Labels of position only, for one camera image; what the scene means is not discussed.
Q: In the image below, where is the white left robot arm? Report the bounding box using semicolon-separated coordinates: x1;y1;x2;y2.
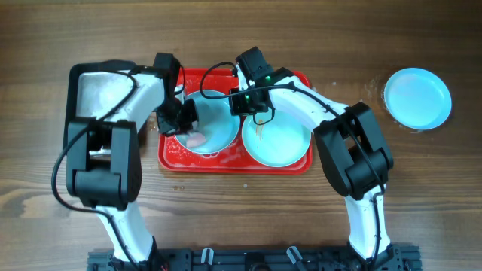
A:
59;65;197;270

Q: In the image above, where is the red plastic tray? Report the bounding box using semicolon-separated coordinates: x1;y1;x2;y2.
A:
157;68;313;175

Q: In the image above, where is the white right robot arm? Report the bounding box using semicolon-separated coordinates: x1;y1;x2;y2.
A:
237;75;393;263

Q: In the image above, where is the light blue plate bottom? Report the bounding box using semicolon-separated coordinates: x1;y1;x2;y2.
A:
241;111;311;167

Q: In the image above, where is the light blue plate top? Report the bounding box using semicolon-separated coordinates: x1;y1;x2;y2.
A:
175;91;240;154

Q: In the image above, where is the pink cleaning sponge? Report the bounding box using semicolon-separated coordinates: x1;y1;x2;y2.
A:
185;132;206;148

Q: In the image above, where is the light blue plate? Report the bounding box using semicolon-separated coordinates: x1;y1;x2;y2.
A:
241;111;311;167
175;91;240;154
383;68;452;130

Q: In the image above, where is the black metal water tray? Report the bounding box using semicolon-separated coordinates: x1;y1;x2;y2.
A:
62;59;151;159

